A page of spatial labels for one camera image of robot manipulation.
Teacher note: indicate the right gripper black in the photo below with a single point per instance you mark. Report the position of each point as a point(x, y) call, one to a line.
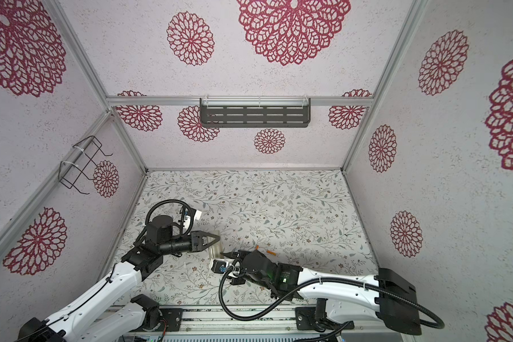
point(241, 255)

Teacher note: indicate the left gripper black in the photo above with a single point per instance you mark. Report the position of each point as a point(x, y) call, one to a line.
point(197, 240)

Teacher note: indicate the white remote control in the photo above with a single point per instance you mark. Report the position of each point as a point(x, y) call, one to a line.
point(215, 249)

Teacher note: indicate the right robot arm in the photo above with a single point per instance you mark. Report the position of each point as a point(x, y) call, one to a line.
point(386, 296)

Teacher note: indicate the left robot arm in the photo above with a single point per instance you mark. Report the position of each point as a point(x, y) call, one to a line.
point(80, 320)

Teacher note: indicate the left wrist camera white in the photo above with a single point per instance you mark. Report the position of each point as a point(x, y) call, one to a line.
point(189, 215)

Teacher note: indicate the dark grey wall shelf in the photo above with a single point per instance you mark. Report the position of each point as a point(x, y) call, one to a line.
point(255, 114)

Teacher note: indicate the black wire wall basket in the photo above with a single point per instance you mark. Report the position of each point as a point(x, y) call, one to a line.
point(71, 171)

